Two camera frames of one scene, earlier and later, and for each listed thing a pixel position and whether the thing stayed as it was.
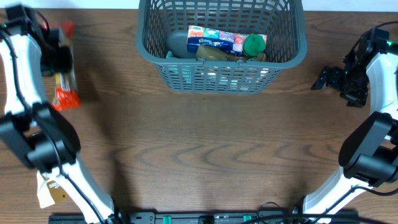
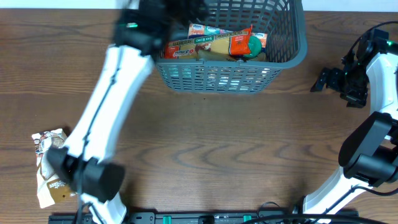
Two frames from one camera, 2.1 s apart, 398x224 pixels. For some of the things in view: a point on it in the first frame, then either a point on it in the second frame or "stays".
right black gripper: x=333 y=78 stays
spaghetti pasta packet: x=66 y=96 -> x=214 y=47
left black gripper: x=68 y=61 -> x=189 y=14
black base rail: x=334 y=217 stays
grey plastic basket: x=283 y=21 stays
